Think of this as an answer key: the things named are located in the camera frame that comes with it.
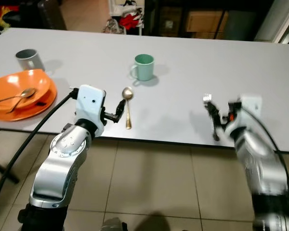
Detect gold spoon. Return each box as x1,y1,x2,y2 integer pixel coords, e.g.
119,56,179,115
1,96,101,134
122,87,134,129

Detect green mug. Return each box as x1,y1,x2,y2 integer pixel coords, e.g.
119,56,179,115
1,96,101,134
130,54,155,82

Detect silver spoon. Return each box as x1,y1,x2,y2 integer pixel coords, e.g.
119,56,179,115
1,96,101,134
0,88,37,114

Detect orange plastic plate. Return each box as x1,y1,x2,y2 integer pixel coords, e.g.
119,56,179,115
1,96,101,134
0,69,53,109
0,88,57,122

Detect brown cardboard box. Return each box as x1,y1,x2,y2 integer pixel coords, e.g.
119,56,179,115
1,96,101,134
185,11,228,34

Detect grey mug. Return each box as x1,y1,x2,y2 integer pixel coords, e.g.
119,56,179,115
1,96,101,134
15,49,45,72

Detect grey robot foot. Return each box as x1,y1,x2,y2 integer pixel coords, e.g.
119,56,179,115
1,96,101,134
100,218,129,231

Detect black suitcase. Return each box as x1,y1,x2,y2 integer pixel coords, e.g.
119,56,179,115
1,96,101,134
36,0,66,31

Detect red yellow toy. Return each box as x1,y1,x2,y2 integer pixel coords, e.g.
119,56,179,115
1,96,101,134
0,5,20,26

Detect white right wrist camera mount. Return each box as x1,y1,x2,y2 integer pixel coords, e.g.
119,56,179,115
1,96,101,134
238,95,263,127

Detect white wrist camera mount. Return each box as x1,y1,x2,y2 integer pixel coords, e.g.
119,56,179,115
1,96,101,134
238,95,263,127
75,85,107,138

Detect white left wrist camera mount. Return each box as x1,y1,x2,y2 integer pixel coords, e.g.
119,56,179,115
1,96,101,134
75,85,107,138

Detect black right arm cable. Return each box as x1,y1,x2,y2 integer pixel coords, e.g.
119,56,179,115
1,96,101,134
241,107,289,194

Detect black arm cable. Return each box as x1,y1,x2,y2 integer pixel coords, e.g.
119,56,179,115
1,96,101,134
241,107,289,194
0,88,80,223

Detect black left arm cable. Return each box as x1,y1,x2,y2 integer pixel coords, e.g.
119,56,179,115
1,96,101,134
0,88,80,223

